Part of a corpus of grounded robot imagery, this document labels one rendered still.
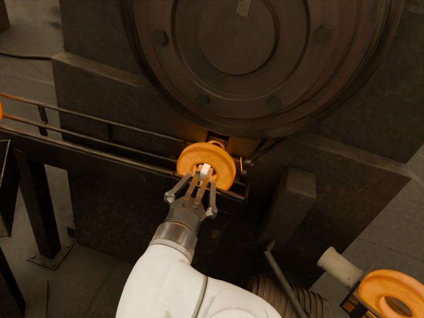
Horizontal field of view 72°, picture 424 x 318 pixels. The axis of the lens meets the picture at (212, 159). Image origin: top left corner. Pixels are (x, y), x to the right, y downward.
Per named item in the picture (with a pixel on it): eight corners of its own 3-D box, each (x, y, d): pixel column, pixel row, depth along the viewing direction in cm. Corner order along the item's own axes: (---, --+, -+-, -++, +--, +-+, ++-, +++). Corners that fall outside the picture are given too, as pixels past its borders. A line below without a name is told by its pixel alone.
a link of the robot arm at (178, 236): (187, 274, 60) (196, 249, 64) (194, 253, 53) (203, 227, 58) (146, 259, 60) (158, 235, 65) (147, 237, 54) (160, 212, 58)
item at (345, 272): (325, 256, 76) (334, 241, 73) (357, 282, 71) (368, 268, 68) (313, 268, 73) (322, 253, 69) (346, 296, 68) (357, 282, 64)
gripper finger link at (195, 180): (185, 215, 66) (178, 213, 67) (198, 180, 74) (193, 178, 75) (187, 205, 64) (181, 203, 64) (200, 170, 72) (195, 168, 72)
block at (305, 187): (259, 217, 91) (288, 161, 76) (283, 226, 91) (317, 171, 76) (253, 245, 83) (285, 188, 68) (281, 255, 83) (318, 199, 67)
